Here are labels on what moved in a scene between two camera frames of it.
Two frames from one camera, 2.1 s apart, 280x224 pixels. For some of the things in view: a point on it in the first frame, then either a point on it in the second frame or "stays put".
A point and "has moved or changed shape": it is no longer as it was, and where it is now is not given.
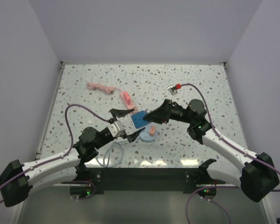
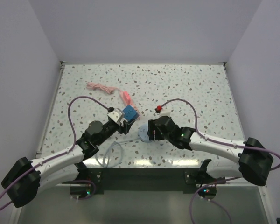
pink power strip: (110, 90) stays put
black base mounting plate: (145, 180) stays put
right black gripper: (161, 115) → (151, 127)
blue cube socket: (138, 120) has moved or changed shape
